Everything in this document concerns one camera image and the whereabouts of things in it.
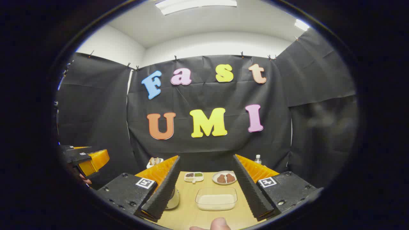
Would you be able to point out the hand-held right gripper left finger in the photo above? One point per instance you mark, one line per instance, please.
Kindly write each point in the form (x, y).
(166, 185)

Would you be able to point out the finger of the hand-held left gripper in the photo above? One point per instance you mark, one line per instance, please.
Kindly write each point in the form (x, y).
(94, 159)

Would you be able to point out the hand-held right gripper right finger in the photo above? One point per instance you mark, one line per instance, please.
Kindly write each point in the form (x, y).
(247, 185)

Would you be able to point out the dark grey rice cooker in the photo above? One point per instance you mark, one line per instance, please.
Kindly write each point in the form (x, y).
(174, 199)

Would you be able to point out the clear rice container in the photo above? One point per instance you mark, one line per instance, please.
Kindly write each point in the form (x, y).
(216, 201)

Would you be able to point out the brown meat piece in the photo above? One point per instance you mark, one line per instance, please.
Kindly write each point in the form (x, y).
(221, 179)
(230, 178)

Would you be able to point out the white round plate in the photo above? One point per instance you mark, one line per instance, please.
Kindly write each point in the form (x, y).
(224, 183)

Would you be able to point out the white toaster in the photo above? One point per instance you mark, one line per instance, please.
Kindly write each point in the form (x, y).
(150, 166)

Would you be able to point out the green drink bottle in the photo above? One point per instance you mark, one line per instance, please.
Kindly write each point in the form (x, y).
(258, 159)

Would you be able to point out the white divided bean dish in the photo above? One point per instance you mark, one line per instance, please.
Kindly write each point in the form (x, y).
(194, 177)

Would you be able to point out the black backdrop cloth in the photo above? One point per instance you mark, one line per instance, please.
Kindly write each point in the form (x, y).
(207, 95)

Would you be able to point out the small ceiling light panel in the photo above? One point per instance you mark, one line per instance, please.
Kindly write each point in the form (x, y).
(301, 25)

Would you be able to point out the large ceiling light panel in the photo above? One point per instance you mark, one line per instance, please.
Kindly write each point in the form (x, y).
(195, 5)

